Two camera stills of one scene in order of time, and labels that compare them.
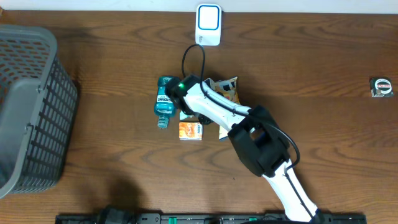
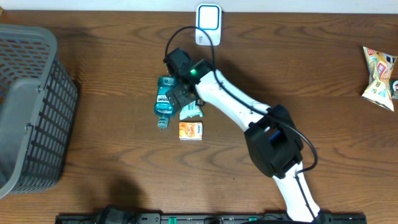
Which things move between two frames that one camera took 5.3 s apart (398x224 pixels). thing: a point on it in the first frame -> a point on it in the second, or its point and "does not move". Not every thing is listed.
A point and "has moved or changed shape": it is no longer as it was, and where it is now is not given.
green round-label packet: x=381 y=87 -> x=393 y=85
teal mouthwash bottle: x=164 y=107 does not move
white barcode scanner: x=208 y=24 does not move
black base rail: x=205 y=218 does not move
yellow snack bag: x=229 y=88 has moved or changed shape
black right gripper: x=206 y=121 -> x=180 y=101
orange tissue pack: x=190 y=130 does not move
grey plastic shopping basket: x=38 y=102 does not move
